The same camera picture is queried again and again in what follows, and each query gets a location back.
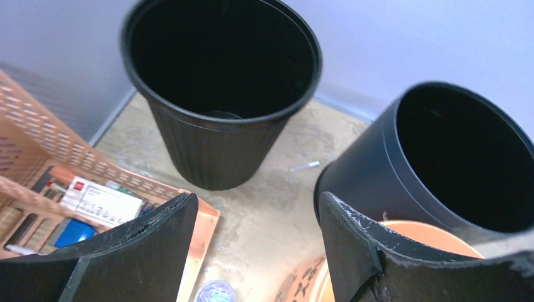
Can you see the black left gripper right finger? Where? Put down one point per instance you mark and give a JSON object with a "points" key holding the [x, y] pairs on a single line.
{"points": [[370, 262]]}

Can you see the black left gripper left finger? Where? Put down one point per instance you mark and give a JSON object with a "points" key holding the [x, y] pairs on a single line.
{"points": [[140, 260]]}

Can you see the orange capybara plastic bucket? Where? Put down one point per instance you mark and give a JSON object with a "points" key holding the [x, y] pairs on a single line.
{"points": [[311, 280]]}

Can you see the small clear round container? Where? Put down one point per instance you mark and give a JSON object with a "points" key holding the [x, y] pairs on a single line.
{"points": [[215, 291]]}

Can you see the white labelled card pack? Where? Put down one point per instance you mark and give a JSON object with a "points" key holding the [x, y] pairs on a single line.
{"points": [[105, 205]]}

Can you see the blue small box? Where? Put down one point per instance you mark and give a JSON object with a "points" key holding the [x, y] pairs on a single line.
{"points": [[75, 231]]}

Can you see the orange mesh file organizer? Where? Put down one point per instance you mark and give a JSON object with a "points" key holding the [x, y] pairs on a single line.
{"points": [[40, 156]]}

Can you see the dark navy cylindrical bin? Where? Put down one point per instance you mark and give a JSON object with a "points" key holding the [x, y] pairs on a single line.
{"points": [[443, 155]]}

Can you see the black ribbed plastic bin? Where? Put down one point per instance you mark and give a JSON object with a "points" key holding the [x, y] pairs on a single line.
{"points": [[222, 79]]}

